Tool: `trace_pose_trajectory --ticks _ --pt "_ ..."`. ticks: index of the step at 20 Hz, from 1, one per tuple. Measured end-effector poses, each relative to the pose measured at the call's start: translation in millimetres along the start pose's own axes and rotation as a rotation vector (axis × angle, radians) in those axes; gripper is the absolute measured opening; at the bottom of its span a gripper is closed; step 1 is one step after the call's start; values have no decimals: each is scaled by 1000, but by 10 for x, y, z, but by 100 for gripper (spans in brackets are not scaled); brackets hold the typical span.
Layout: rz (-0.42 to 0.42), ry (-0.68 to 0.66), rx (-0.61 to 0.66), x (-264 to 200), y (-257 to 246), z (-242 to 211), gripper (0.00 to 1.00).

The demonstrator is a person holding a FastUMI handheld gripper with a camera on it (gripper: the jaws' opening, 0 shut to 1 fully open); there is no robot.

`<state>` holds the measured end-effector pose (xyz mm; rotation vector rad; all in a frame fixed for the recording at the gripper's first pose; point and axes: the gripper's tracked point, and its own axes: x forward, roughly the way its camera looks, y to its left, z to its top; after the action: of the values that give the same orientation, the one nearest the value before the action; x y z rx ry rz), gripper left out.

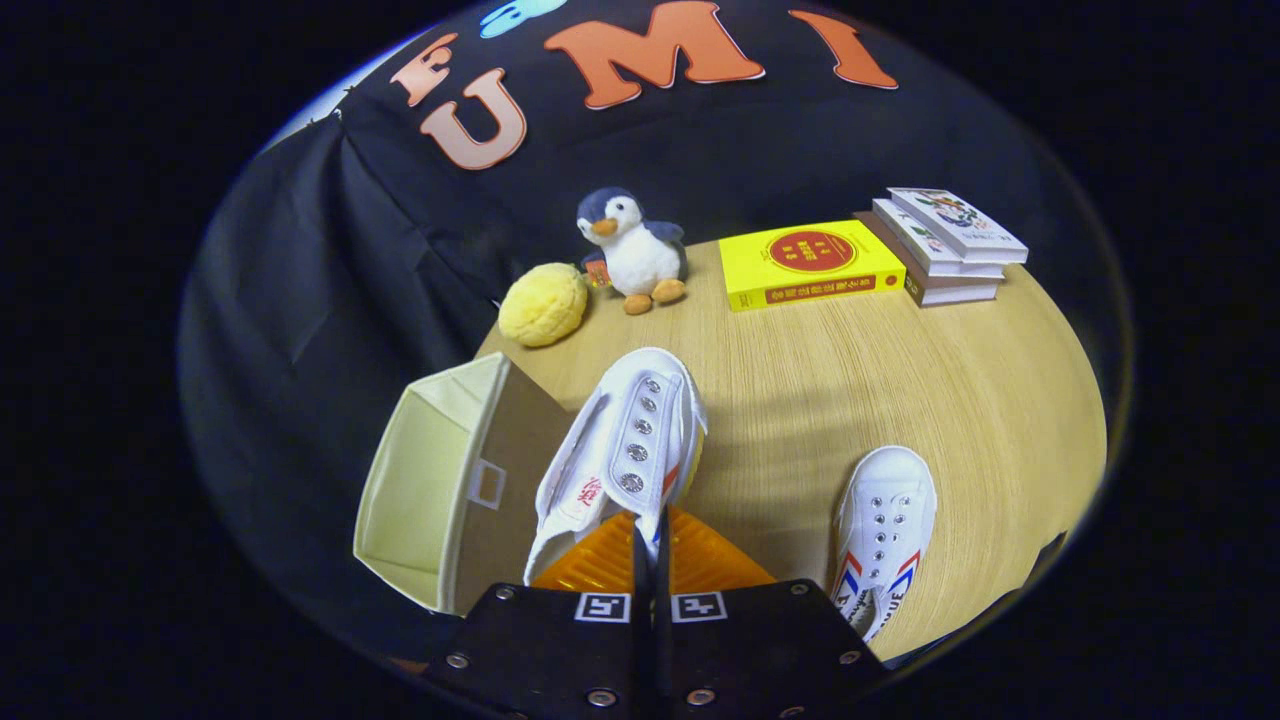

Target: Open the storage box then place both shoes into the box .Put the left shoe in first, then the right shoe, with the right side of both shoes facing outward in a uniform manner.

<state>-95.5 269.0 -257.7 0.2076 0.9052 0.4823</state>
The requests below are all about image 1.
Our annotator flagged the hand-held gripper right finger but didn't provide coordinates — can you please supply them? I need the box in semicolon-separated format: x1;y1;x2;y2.
657;505;888;720

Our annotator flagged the bird print white book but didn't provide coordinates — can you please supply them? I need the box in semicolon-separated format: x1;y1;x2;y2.
887;187;1030;265

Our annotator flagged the penguin plush toy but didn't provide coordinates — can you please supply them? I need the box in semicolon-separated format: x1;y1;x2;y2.
576;187;689;316

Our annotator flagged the yellow book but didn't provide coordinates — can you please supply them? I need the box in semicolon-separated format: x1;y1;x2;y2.
718;219;908;313

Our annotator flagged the beige fabric storage box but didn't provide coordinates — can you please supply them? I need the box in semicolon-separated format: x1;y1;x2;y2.
353;352;576;616

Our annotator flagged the brown cover book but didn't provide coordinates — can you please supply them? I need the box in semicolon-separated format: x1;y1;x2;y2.
853;210;1001;308

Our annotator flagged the plant print white book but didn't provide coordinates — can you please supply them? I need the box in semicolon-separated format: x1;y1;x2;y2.
872;198;1007;280

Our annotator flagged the yellow round plush toy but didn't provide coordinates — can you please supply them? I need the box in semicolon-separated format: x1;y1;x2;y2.
498;263;589;348

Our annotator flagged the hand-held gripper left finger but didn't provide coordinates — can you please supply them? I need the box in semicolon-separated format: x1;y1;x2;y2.
420;510;658;720

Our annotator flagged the white canvas shoe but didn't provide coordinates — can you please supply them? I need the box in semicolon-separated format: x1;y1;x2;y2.
830;445;939;644
524;347;709;586

